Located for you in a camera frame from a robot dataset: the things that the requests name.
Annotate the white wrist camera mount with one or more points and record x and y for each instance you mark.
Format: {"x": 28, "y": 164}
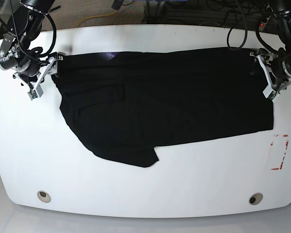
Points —
{"x": 272, "y": 90}
{"x": 42, "y": 80}

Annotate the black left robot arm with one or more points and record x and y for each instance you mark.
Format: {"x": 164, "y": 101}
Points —
{"x": 281, "y": 11}

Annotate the right table cable grommet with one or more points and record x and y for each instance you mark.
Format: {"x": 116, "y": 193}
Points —
{"x": 255, "y": 199}

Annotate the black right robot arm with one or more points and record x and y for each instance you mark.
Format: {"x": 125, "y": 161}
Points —
{"x": 23, "y": 27}

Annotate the power strip with red switch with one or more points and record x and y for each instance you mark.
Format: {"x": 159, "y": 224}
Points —
{"x": 263, "y": 20}

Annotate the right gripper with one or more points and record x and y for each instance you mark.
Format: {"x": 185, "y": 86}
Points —
{"x": 15, "y": 54}

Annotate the black graphic T-shirt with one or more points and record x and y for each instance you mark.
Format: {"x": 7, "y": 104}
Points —
{"x": 123, "y": 105}

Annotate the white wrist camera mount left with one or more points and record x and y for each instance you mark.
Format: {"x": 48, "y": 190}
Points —
{"x": 272, "y": 90}

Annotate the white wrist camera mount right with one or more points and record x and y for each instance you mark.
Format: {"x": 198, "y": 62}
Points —
{"x": 42, "y": 80}

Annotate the red tape rectangle marking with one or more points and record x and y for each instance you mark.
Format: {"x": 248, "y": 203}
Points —
{"x": 277, "y": 151}

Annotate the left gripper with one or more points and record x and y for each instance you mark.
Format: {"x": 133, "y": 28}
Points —
{"x": 280, "y": 66}

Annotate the table cable grommet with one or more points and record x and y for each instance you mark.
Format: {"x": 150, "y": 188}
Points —
{"x": 43, "y": 196}
{"x": 255, "y": 199}

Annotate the left table cable grommet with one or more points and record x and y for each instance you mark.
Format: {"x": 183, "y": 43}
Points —
{"x": 43, "y": 196}

